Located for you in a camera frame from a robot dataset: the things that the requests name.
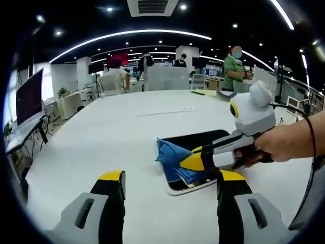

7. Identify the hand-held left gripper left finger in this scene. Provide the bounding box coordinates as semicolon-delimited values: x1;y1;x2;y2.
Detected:
42;170;126;244

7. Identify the white office chair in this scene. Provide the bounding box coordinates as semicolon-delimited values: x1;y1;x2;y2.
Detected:
97;75;123;97
190;73;207;90

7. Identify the dark grey curved object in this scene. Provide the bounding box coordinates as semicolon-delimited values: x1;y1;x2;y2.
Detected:
215;89;238;101

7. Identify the red display screen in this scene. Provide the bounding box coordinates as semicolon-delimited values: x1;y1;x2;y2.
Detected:
106;50;129;66

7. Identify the person's right hand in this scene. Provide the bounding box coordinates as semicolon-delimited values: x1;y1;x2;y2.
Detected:
234;125;293;168

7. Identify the black computer monitor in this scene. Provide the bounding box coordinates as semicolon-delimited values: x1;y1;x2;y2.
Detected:
15;68;45;127

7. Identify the white partition panel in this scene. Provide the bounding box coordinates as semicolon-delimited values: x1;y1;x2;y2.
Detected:
253;66;278;90
144;67;191;92

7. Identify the dark grey mesh object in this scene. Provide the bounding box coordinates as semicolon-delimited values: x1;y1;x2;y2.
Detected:
287;157;325;231

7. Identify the white office desk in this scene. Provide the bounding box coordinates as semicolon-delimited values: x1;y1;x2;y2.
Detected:
4;117;49;154

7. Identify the curved ceiling light strip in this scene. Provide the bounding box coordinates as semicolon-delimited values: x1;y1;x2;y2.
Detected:
49;28;213;64

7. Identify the blue cleaning cloth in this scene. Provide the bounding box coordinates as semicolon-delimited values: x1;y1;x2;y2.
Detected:
153;137;212;185

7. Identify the black cable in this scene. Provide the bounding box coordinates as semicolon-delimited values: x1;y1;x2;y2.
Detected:
269;102;317;164

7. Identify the yellow paper sheet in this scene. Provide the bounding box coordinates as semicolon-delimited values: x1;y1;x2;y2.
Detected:
190;89;217;97

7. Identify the ceiling air vent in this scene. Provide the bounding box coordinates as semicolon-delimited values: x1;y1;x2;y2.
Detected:
126;0;176;17

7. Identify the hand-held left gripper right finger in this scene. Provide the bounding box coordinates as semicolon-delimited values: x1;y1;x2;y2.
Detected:
215;169;299;244

